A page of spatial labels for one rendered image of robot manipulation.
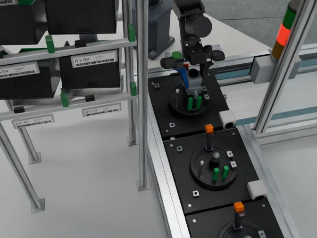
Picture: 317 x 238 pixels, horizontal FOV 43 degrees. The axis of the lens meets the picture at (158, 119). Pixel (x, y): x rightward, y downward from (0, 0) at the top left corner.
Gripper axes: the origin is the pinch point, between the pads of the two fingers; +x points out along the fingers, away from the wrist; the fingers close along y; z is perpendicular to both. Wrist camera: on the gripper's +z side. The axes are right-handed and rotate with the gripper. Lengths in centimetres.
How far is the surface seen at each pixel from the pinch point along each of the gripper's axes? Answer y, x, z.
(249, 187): 7.6, 29.5, 19.8
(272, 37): 106, 13, -163
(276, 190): 15.8, 32.5, 19.1
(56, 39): -41, -13, -55
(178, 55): 1.6, -3.6, -25.2
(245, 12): 96, -6, -187
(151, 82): -10.5, 3.1, -16.8
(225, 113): 9.1, 13.4, -0.4
